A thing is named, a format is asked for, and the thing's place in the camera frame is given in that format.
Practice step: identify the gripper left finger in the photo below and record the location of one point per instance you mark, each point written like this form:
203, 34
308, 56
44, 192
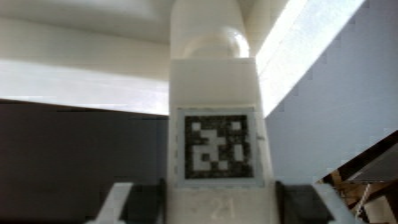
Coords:
132, 203

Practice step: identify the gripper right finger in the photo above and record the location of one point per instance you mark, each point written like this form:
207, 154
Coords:
310, 205

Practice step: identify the white square table top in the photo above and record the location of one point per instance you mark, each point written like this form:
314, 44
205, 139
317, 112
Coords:
84, 58

